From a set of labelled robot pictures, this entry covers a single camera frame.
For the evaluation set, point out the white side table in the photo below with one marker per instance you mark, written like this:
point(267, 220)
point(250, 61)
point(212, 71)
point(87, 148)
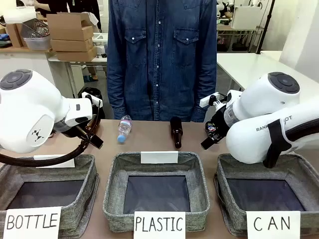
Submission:
point(244, 67)

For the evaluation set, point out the white paper sign BOTTLE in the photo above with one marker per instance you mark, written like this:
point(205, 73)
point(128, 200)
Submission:
point(32, 221)

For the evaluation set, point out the white table holding boxes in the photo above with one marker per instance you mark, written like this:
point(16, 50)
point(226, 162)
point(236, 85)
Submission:
point(74, 64)

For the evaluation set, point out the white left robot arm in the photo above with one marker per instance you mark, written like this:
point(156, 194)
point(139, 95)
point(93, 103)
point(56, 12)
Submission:
point(25, 112)

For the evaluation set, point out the background workbench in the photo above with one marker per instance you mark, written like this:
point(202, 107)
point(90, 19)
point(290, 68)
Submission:
point(236, 32)

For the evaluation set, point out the open cardboard box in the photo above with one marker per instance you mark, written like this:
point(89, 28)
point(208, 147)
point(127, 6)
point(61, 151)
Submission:
point(69, 26)

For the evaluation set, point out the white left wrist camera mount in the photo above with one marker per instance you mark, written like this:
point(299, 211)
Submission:
point(91, 97)

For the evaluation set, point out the grey fabric basket bottle label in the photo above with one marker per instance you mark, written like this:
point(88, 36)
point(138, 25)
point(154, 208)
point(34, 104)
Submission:
point(84, 179)

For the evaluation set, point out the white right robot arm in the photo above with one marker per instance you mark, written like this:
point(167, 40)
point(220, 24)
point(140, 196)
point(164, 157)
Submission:
point(261, 129)

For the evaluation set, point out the person in denim shirt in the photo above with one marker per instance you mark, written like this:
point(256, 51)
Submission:
point(162, 62)

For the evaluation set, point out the background person in black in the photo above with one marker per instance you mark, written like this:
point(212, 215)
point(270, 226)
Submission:
point(74, 6)

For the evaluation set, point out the white equipment box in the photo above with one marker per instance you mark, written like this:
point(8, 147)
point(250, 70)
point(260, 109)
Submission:
point(249, 17)

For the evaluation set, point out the white paper sign PLASTIC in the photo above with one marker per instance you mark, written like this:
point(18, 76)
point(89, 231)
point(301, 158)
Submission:
point(159, 224)

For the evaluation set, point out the blank white card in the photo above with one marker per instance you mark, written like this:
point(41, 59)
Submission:
point(159, 156)
point(67, 163)

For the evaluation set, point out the small cardboard box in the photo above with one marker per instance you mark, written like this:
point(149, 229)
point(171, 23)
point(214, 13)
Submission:
point(13, 35)

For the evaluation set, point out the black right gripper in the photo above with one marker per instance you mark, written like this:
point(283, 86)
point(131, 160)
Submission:
point(219, 124)

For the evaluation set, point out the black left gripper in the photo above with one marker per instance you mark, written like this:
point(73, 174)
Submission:
point(72, 130)

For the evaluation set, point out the flat closed cardboard box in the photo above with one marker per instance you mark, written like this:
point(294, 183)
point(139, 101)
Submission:
point(72, 45)
point(76, 55)

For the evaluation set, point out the grey fabric basket plastic label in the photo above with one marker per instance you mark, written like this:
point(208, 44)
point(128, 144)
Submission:
point(117, 179)

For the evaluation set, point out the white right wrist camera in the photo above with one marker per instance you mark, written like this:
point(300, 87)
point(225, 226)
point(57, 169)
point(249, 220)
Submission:
point(209, 99)

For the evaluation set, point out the brown glass bottle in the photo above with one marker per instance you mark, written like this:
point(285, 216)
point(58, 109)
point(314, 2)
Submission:
point(176, 132)
point(90, 125)

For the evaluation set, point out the white paper sign CAN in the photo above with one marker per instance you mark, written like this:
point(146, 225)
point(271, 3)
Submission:
point(272, 222)

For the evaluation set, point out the clear plastic storage bin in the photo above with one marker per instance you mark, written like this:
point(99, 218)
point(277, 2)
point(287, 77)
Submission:
point(37, 37)

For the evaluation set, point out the black bag under table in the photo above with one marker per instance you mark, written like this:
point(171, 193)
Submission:
point(87, 94)

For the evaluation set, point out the clear water bottle blue cap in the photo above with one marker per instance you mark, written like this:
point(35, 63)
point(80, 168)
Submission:
point(123, 129)

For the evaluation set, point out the grey fabric basket can label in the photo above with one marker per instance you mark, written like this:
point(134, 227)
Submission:
point(224, 184)

